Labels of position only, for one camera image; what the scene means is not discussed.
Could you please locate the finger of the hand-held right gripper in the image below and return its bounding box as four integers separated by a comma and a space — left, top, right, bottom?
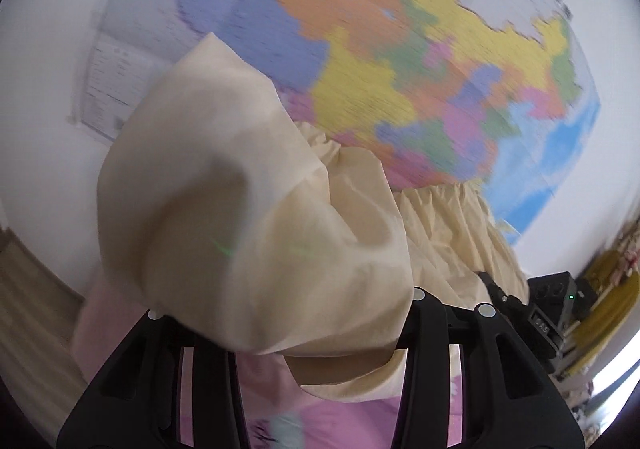
477, 270, 533, 330

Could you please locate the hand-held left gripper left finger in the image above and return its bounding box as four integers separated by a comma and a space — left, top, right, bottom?
56, 308, 251, 449

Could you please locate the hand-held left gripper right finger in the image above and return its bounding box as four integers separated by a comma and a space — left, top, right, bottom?
395, 286, 587, 449

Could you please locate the cream yellow jacket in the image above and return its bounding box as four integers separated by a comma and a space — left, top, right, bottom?
97, 32, 531, 402

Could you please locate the pink daisy print bed sheet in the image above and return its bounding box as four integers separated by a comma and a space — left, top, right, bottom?
72, 274, 463, 449

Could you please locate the colourful wall map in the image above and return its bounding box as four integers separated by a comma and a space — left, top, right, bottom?
67, 0, 601, 242

